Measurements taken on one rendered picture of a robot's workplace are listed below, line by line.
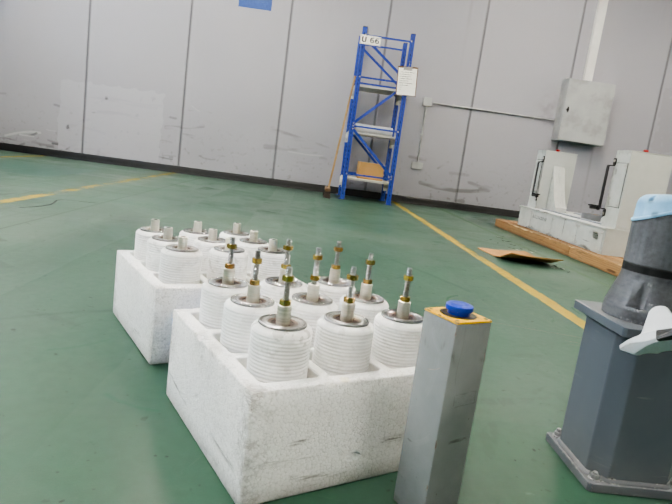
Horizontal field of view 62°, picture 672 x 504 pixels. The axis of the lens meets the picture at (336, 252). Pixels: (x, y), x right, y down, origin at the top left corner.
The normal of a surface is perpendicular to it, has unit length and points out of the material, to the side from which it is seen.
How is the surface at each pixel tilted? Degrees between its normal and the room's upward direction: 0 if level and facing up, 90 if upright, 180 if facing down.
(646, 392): 90
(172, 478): 0
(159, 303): 90
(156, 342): 90
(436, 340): 90
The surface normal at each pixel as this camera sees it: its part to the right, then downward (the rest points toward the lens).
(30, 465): 0.13, -0.98
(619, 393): -0.67, 0.04
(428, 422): -0.84, -0.02
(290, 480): 0.51, 0.22
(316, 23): 0.04, 0.18
